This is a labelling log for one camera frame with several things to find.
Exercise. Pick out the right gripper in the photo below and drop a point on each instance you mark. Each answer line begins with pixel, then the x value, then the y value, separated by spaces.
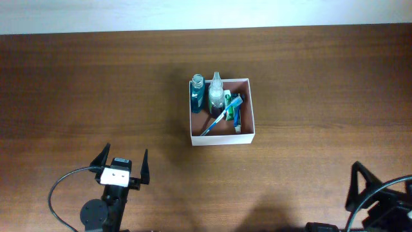
pixel 376 200

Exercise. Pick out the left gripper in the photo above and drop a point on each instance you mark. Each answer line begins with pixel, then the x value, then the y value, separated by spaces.
pixel 136 183

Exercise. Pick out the teal mouthwash bottle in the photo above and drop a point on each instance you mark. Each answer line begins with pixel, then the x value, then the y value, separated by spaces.
pixel 197 92

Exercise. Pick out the green soap box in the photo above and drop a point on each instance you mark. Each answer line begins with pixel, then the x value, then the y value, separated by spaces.
pixel 229 115

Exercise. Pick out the teal toothpaste tube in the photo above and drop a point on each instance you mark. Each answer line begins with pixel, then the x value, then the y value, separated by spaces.
pixel 237 130

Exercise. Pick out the clear blue spray bottle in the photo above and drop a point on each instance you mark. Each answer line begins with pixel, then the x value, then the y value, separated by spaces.
pixel 216 96

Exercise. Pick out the blue disposable razor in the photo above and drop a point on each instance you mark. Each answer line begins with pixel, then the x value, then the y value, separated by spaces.
pixel 237 114

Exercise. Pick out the blue white toothbrush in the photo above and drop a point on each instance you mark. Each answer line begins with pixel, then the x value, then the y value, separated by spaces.
pixel 234 103

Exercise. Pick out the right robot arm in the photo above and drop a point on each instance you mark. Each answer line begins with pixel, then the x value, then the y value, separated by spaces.
pixel 364 185

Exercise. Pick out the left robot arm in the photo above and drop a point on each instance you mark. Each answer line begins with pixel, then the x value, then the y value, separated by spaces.
pixel 105 213

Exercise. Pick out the white cardboard box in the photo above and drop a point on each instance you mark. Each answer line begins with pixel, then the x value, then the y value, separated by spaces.
pixel 224 132

